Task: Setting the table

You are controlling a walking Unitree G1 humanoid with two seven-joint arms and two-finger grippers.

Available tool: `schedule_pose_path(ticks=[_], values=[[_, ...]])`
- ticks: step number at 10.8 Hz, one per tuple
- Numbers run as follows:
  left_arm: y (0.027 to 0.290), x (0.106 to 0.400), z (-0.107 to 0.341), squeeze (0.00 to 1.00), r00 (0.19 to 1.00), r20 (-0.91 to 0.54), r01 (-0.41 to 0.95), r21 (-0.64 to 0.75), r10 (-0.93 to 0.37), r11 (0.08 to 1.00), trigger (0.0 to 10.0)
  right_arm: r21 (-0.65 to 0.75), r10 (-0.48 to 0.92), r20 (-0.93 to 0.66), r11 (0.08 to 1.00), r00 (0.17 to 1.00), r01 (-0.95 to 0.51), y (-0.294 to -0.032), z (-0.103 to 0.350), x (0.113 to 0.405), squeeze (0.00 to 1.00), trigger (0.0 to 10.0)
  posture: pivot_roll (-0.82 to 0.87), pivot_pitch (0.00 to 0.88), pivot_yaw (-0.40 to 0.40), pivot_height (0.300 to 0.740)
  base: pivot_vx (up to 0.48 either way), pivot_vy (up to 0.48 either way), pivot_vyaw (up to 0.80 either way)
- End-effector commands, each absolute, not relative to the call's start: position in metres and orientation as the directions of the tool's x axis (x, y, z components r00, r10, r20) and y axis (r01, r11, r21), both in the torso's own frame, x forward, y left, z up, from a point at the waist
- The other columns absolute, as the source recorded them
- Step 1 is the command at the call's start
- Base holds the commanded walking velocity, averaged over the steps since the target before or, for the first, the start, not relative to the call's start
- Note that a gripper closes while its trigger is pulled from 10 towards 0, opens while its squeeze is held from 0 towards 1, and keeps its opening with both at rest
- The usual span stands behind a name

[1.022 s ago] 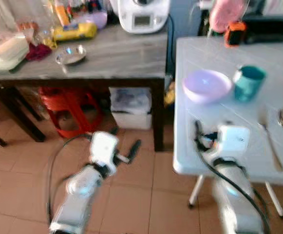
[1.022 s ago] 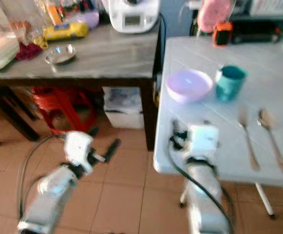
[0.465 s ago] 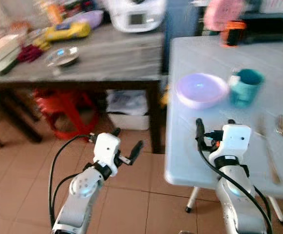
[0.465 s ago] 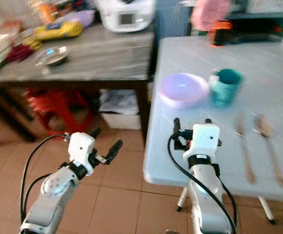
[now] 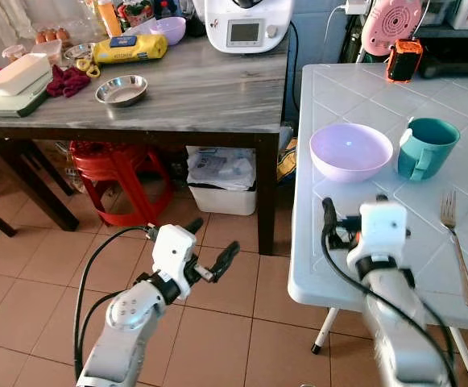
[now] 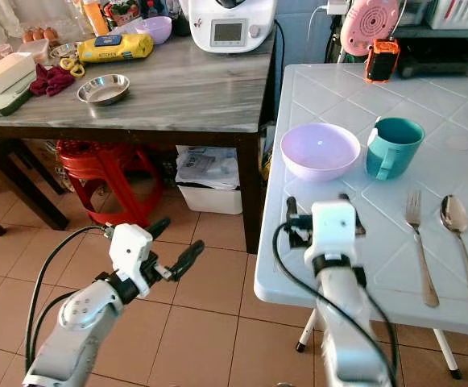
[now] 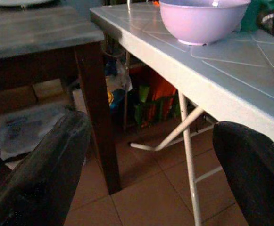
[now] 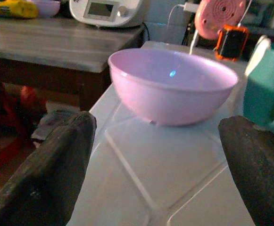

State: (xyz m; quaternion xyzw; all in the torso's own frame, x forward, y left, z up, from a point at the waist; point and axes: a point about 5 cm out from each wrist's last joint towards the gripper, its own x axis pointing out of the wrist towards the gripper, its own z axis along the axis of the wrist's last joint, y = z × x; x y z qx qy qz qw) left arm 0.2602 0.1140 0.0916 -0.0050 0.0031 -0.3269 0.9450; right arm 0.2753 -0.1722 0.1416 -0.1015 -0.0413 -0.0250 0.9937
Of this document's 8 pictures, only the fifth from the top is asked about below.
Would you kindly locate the large purple plastic bowl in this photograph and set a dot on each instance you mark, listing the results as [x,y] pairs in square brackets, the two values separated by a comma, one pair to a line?
[350,153]

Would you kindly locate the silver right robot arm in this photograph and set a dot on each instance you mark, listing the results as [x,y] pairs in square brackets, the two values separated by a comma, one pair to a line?
[399,330]

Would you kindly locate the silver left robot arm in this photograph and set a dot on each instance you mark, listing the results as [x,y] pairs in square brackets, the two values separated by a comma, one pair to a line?
[125,322]

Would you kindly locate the white bin with bag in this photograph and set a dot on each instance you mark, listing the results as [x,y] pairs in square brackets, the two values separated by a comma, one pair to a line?
[221,197]

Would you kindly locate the teal plastic cup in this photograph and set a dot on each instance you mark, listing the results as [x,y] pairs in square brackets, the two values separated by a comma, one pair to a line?
[431,145]

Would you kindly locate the steel fork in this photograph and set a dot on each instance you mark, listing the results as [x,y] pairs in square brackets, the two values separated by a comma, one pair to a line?
[459,254]

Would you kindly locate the white plastic table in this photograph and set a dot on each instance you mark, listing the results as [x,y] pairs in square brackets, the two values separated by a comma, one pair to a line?
[362,97]

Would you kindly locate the red plastic stool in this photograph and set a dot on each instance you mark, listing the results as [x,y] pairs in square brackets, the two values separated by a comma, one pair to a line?
[109,165]

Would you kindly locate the grey-topped wooden table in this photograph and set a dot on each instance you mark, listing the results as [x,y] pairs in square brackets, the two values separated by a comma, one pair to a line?
[209,93]

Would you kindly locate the orange and black device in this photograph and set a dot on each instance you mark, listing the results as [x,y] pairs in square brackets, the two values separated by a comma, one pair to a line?
[403,63]

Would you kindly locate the wide steel bowl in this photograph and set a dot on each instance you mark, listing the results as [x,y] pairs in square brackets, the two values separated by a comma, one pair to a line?
[122,91]

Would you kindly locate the black stove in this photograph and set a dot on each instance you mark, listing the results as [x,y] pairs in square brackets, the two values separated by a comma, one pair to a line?
[459,66]

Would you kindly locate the pink round appliance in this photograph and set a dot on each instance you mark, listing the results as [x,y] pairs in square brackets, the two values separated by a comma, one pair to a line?
[391,24]

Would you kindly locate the dark wooden chair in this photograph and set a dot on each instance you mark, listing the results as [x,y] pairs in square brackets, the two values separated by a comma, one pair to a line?
[24,177]

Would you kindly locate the yellow wet wipes pack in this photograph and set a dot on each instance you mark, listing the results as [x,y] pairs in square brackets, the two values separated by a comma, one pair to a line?
[133,52]

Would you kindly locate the dark red cloth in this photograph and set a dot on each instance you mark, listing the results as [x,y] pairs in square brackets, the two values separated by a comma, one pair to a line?
[66,82]

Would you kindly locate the small purple plastic bowl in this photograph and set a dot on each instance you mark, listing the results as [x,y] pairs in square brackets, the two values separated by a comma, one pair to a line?
[169,31]

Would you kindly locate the white kitchen appliance with screen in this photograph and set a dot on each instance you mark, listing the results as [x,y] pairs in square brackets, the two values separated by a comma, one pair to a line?
[246,24]

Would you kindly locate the small steel bowl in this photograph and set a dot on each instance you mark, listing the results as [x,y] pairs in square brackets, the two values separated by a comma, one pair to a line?
[76,52]

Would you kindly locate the green and white tray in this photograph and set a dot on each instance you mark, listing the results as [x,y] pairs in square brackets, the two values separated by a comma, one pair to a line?
[12,105]

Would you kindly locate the red and green food packet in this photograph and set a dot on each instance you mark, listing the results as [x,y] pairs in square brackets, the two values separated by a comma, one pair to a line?
[137,12]

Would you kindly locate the orange plastic bottle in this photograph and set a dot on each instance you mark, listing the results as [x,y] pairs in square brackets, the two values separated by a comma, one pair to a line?
[109,18]

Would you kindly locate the white rectangular box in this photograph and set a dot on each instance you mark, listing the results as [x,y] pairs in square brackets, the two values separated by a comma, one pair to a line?
[20,74]

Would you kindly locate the clear plastic food container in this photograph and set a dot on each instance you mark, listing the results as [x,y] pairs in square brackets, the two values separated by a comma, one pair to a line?
[44,50]

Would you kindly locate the brown egg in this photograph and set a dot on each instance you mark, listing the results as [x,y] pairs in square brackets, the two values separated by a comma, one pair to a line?
[63,35]
[51,35]
[39,37]

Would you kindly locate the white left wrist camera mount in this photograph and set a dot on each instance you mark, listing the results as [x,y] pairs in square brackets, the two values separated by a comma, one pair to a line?
[173,246]

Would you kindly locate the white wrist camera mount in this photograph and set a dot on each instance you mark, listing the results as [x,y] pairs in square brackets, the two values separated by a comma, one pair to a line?
[173,246]
[381,230]

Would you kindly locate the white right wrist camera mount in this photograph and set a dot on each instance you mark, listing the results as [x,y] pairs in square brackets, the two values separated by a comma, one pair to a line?
[381,230]

